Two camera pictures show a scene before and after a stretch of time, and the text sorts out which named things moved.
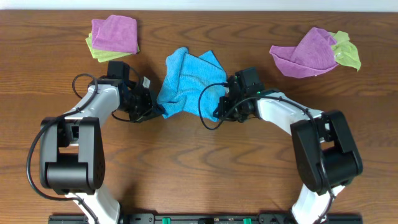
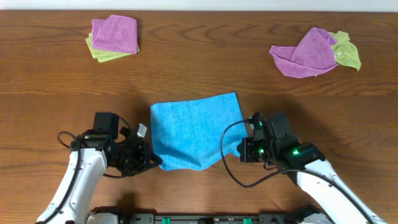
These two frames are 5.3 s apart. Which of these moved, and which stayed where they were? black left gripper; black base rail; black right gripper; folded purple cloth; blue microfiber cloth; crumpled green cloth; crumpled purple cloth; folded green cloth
Moved: black right gripper; blue microfiber cloth; black left gripper
Stayed: folded purple cloth; crumpled green cloth; folded green cloth; crumpled purple cloth; black base rail
